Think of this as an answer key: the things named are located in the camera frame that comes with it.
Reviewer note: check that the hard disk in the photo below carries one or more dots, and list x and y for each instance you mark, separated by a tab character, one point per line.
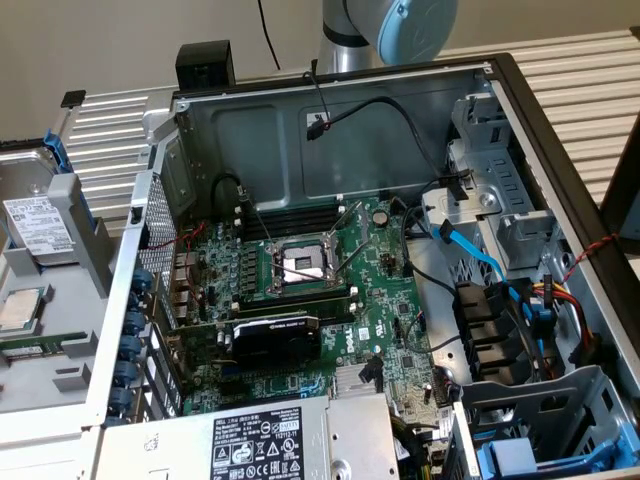
30	175

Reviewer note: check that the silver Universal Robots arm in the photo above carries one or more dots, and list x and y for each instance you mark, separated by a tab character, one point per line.
345	50

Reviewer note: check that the blue plastic disk carrier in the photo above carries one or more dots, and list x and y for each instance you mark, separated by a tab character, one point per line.
505	457

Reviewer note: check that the CPU socket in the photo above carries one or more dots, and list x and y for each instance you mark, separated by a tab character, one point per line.
300	262

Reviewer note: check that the metal socket cover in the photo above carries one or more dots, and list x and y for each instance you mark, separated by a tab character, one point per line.
361	220

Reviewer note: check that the round coin cell battery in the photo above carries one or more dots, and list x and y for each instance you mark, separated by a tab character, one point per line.
380	216

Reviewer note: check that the metal locking lever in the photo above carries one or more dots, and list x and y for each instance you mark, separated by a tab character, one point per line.
257	220

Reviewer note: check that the green motherboard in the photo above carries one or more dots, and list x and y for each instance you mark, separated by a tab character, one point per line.
390	290

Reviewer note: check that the black graphics card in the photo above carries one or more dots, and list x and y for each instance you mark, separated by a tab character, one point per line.
275	340

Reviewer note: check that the open black PC case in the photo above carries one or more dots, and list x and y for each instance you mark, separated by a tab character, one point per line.
240	150

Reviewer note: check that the silver finned heatsink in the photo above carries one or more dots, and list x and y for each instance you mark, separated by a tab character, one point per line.
350	381

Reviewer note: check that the blue expansion slot latch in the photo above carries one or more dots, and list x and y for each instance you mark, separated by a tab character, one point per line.
130	347
122	398
126	372
143	278
138	302
133	323

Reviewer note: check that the black box behind case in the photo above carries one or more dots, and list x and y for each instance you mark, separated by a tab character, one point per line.
205	60

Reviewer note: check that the grey power supply unit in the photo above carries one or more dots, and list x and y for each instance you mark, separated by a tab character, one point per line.
200	445

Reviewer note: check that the grey parts rack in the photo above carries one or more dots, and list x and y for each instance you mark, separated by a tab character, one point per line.
75	300

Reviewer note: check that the small black table clip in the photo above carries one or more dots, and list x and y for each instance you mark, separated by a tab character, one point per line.
73	98

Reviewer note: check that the silver CPU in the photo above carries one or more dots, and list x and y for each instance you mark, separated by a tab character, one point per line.
20	307

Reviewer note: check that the green RAM stick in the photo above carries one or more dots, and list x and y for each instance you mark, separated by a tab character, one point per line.
30	345

